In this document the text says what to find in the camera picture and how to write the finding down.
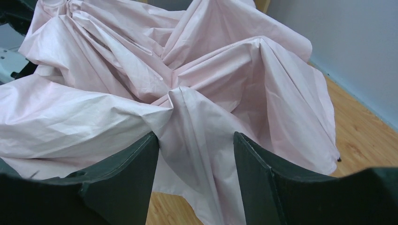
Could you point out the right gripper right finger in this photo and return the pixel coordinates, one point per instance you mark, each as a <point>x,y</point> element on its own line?
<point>277,192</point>

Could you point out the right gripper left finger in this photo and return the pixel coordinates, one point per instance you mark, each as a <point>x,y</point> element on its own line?
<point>114,191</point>

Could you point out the pink folding umbrella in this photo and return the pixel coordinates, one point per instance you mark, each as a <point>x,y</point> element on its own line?
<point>111,71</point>

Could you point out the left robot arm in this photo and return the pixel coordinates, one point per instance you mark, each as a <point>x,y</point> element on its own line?
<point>15,20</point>

